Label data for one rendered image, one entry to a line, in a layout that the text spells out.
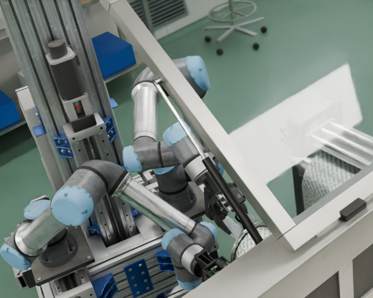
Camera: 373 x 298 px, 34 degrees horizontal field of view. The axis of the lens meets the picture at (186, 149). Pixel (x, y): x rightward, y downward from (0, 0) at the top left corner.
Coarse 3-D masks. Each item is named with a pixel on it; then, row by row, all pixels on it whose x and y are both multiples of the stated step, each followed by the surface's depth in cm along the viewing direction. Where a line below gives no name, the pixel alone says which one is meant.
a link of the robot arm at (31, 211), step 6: (30, 204) 221; (36, 204) 220; (42, 204) 219; (48, 204) 219; (24, 210) 217; (30, 210) 217; (36, 210) 216; (42, 210) 216; (24, 216) 216; (30, 216) 214; (36, 216) 213; (30, 222) 213; (60, 234) 222; (54, 240) 221
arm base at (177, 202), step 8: (160, 192) 236; (168, 192) 233; (176, 192) 233; (184, 192) 234; (192, 192) 239; (168, 200) 235; (176, 200) 234; (184, 200) 235; (192, 200) 237; (176, 208) 235; (184, 208) 235
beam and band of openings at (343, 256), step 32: (352, 224) 98; (256, 256) 96; (288, 256) 95; (320, 256) 96; (352, 256) 102; (224, 288) 92; (256, 288) 91; (288, 288) 94; (320, 288) 101; (352, 288) 107
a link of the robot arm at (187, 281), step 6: (180, 270) 180; (186, 270) 180; (180, 276) 182; (186, 276) 181; (192, 276) 182; (180, 282) 184; (186, 282) 182; (192, 282) 183; (198, 282) 185; (186, 288) 184; (192, 288) 184
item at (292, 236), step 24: (120, 0) 107; (120, 24) 107; (144, 48) 104; (168, 72) 103; (192, 96) 102; (192, 120) 102; (216, 120) 101; (216, 144) 100; (216, 168) 102; (240, 168) 99; (264, 192) 98; (360, 192) 102; (240, 216) 101; (264, 216) 98; (288, 216) 97; (312, 216) 98; (336, 216) 99; (288, 240) 95
